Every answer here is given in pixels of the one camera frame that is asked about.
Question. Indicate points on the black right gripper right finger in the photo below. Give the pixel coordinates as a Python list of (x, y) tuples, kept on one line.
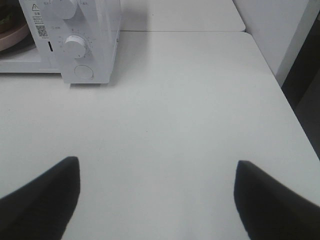
[(271, 211)]

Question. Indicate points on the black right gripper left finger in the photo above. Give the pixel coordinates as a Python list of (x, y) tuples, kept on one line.
[(42, 208)]

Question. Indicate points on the round white door button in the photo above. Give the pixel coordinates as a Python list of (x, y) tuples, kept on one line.
[(83, 72)]

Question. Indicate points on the pink round plate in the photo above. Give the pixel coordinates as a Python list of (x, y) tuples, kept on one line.
[(14, 35)]

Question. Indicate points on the burger with lettuce and cheese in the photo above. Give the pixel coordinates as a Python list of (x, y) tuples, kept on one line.
[(10, 15)]

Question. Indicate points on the lower white timer knob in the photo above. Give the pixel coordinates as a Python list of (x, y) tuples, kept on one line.
[(75, 46)]

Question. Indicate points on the white microwave oven body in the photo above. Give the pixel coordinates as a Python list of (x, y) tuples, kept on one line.
[(98, 22)]

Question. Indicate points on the upper white power knob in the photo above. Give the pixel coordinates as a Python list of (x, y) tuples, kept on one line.
[(64, 9)]

